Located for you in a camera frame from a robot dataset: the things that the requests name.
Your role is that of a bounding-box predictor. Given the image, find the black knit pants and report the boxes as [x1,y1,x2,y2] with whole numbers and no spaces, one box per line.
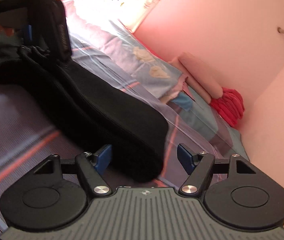
[0,35,169,183]

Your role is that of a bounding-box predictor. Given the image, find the light blue patterned pillow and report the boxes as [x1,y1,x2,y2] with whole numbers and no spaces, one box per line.
[63,0,186,103]

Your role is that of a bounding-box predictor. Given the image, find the teal striped blanket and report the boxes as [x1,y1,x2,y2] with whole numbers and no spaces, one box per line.
[167,87,249,159]

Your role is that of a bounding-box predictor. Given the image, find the red folded cloth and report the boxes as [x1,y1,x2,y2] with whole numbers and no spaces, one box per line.
[210,87,245,128]

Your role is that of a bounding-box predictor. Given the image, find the purple plaid bed sheet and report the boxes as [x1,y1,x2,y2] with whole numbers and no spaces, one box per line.
[0,0,250,233]

